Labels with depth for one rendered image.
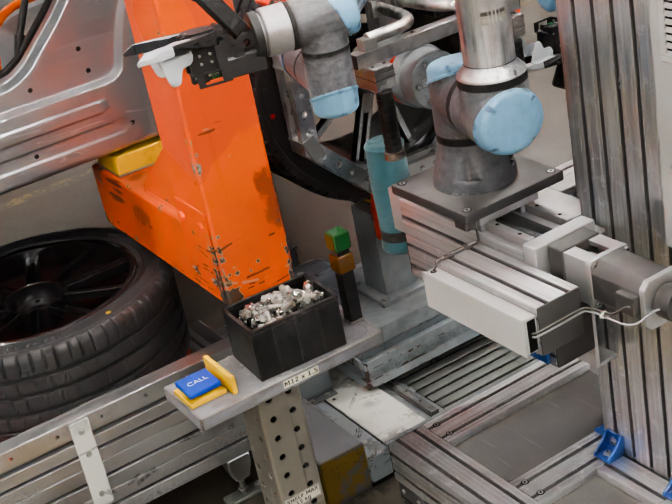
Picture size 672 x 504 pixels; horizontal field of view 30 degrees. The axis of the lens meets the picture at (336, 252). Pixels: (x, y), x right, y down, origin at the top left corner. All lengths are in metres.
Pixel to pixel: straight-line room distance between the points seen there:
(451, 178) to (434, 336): 0.97
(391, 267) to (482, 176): 0.98
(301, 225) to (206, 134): 1.74
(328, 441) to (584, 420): 0.58
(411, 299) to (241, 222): 0.70
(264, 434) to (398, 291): 0.74
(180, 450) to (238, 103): 0.79
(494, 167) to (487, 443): 0.66
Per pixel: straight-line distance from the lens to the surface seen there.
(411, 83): 2.67
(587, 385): 2.76
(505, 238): 2.17
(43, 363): 2.74
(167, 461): 2.81
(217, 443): 2.85
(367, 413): 3.01
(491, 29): 2.01
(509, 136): 2.04
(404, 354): 3.08
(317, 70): 1.93
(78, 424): 2.67
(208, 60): 1.89
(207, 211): 2.54
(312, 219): 4.23
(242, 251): 2.60
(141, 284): 2.88
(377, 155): 2.70
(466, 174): 2.21
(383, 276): 3.13
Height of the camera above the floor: 1.73
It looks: 26 degrees down
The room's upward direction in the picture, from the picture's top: 12 degrees counter-clockwise
